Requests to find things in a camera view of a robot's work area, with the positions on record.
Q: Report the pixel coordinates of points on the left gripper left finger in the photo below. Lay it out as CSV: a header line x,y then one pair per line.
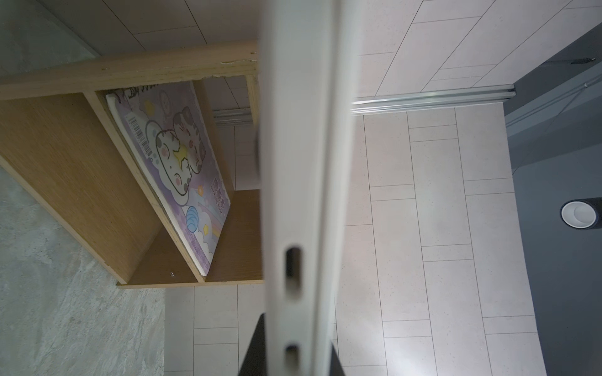
x,y
255,360

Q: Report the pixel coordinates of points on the purple cat sketchbook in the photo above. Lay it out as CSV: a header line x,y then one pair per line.
x,y
166,132

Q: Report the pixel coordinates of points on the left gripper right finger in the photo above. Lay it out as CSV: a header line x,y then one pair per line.
x,y
336,368

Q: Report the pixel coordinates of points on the wooden shelf unit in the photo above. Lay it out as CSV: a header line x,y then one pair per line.
x,y
61,143

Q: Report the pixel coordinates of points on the silver laptop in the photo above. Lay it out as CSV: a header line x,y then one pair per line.
x,y
309,66

